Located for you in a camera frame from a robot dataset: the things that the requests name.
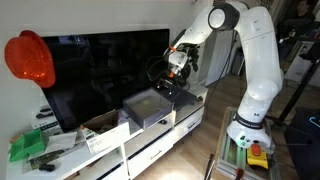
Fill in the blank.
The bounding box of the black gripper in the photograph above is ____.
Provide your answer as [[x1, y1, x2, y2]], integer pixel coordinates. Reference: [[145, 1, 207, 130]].
[[164, 46, 199, 88]]

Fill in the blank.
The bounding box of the grey box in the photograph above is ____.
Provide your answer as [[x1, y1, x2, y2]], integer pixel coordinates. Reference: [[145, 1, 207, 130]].
[[123, 88, 174, 129]]

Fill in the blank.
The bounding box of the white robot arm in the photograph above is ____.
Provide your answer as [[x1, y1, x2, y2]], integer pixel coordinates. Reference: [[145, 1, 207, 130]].
[[164, 1, 283, 154]]

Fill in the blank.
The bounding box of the white cardboard box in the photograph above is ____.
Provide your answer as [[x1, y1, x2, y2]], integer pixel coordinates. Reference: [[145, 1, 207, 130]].
[[80, 110, 130, 154]]

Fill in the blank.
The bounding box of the yellow emergency stop box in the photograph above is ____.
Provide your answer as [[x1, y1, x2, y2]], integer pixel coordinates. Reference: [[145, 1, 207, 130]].
[[247, 144, 269, 169]]

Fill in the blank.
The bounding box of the white product box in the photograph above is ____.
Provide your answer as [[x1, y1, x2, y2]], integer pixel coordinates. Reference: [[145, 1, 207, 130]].
[[31, 105, 62, 135]]

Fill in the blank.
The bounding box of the black flat screen television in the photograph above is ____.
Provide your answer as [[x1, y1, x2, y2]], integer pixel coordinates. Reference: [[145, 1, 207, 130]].
[[43, 29, 170, 132]]

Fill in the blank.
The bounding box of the white tv cabinet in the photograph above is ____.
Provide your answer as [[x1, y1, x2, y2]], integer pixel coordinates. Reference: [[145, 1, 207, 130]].
[[6, 84, 208, 180]]

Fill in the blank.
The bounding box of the white paper sheet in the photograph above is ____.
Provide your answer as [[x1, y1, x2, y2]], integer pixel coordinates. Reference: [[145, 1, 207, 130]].
[[28, 132, 77, 160]]

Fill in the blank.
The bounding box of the green plastic tray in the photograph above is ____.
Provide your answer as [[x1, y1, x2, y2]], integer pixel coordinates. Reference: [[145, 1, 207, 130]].
[[9, 129, 46, 162]]

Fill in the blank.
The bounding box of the small black object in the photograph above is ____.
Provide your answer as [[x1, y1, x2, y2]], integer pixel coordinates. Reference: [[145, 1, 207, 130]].
[[39, 164, 55, 172]]

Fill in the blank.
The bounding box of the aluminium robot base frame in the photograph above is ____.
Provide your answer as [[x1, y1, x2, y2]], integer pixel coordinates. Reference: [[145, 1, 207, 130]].
[[213, 107, 282, 180]]

